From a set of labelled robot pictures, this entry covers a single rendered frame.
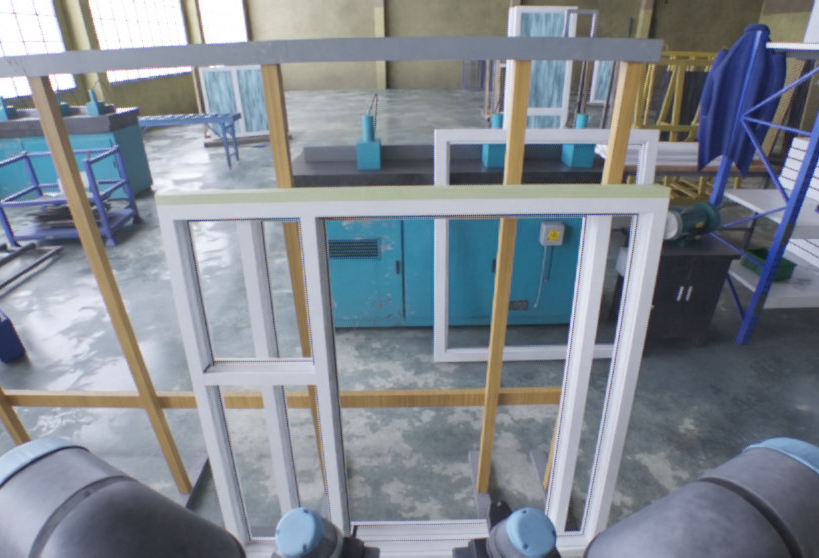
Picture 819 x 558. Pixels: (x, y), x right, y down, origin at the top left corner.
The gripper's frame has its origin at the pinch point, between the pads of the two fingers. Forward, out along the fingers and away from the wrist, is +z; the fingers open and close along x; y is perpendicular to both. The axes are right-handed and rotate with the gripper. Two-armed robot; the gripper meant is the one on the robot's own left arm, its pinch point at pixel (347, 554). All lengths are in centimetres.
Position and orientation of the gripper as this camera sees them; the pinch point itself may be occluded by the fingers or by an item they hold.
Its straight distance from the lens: 132.2
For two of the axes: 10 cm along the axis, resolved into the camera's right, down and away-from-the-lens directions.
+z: 1.9, 6.3, 7.6
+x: -9.8, 0.3, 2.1
